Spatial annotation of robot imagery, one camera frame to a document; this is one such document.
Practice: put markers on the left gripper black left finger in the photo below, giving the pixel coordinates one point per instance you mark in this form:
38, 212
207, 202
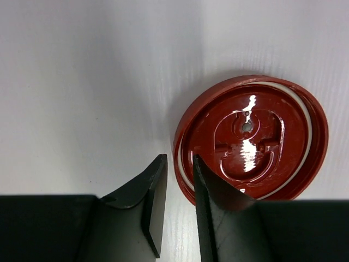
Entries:
127, 224

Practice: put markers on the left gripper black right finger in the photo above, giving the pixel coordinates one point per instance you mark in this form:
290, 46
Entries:
228, 221

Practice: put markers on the red round lid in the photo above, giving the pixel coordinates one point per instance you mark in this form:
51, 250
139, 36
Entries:
265, 136

